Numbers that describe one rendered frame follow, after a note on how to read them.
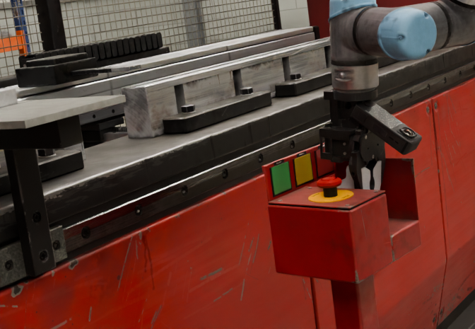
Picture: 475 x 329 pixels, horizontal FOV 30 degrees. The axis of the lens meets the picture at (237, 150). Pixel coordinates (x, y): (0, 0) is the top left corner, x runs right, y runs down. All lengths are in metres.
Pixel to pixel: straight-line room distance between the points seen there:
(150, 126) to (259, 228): 0.29
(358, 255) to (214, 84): 0.58
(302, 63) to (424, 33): 0.79
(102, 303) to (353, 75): 0.53
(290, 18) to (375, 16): 7.72
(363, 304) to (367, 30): 0.45
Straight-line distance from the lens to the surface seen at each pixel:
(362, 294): 1.47
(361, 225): 1.36
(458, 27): 1.40
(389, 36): 1.32
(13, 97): 1.29
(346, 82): 1.42
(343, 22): 1.41
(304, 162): 1.49
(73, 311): 1.32
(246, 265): 1.66
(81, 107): 1.13
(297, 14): 9.04
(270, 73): 1.96
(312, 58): 2.13
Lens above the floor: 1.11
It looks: 10 degrees down
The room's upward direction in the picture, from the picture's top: 8 degrees counter-clockwise
